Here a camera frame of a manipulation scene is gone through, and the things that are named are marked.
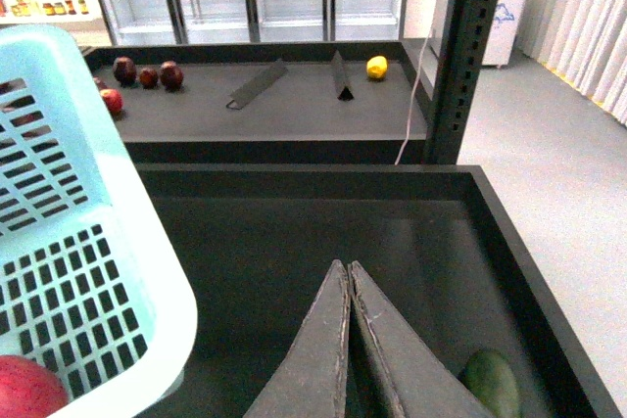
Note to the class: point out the dark red fruit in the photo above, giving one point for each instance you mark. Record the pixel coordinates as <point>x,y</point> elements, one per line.
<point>124,71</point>

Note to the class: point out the black rear tray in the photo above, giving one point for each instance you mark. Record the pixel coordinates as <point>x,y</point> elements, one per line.
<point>296,120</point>

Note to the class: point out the black triangular divider bar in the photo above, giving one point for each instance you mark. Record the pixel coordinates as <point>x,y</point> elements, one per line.
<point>342,85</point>

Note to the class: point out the white chest freezer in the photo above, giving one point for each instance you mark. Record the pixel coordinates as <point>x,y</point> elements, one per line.
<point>502,34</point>

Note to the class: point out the light blue plastic basket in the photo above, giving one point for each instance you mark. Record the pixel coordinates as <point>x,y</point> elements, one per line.
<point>91,287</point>

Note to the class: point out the dark purple fruit middle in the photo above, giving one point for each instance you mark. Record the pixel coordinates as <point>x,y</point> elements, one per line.
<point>100,84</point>

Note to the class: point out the yellow lemon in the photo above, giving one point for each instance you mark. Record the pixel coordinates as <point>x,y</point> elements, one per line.
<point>376,68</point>

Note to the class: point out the red yellow apple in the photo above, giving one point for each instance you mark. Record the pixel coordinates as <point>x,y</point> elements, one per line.
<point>29,389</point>

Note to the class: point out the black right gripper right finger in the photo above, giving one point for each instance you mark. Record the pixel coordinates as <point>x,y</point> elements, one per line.
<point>398,373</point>

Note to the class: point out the black tray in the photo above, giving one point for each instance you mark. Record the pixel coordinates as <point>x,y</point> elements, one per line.
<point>255,242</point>
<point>296,120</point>

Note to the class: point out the black perforated shelf post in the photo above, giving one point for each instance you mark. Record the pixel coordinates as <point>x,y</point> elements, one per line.
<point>465,34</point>

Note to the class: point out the white vertical blinds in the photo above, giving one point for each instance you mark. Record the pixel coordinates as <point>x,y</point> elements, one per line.
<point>583,42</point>

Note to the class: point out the green avocado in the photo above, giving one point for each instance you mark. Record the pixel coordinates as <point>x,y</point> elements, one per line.
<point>489,377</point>

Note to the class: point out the small brown red fruit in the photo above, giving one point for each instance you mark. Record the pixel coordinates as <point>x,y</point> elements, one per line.
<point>148,78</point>

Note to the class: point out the dark maroon fruit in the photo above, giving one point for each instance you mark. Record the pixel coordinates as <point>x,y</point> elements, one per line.
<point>171,75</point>

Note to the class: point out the black flat divider bar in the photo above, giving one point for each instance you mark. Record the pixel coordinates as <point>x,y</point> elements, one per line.
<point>248,92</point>

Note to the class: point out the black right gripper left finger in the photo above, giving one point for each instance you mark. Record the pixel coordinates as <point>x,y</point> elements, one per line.
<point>311,380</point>

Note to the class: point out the black front tray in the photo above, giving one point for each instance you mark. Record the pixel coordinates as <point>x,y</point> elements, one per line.
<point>255,242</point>

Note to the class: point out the small red apple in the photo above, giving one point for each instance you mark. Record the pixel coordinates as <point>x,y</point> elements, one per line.
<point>113,100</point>

